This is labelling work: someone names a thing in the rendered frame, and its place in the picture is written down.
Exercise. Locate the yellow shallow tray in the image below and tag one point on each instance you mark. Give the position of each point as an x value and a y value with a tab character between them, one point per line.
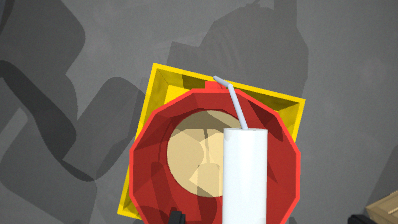
167	83

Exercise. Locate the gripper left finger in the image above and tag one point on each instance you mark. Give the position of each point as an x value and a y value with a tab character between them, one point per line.
176	217

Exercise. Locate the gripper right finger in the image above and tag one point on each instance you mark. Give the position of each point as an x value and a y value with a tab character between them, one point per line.
359	219

